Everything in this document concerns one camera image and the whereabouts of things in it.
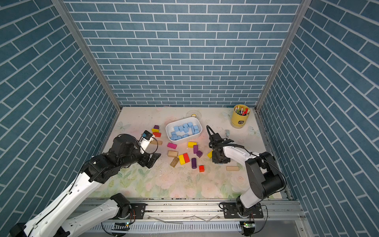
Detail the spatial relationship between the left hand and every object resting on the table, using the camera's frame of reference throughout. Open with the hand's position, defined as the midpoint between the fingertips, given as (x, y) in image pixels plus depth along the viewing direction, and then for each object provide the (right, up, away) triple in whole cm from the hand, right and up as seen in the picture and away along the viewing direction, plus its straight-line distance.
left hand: (156, 150), depth 70 cm
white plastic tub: (+10, +8, +35) cm, 37 cm away
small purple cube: (+21, -7, +23) cm, 32 cm away
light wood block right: (+43, -15, +19) cm, 50 cm away
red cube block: (+22, -14, +16) cm, 31 cm away
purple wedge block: (+19, -5, +26) cm, 32 cm away
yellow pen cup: (+49, +17, +29) cm, 59 cm away
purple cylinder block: (+18, -12, +18) cm, 28 cm away
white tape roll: (+18, +20, +46) cm, 53 cm away
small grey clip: (+41, +5, +31) cm, 51 cm away
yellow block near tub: (+16, -2, +26) cm, 31 cm away
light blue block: (+18, +8, +34) cm, 39 cm away
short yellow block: (-11, +7, +37) cm, 39 cm away
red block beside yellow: (+13, -9, +22) cm, 27 cm away
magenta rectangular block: (+2, -3, +28) cm, 29 cm away
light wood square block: (+4, -7, +23) cm, 24 cm away
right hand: (+34, -11, +21) cm, 41 cm away
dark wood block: (+6, -12, +21) cm, 24 cm away
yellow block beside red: (+10, -10, +21) cm, 25 cm away
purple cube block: (-10, +10, +37) cm, 39 cm away
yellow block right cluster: (+28, -8, +23) cm, 37 cm away
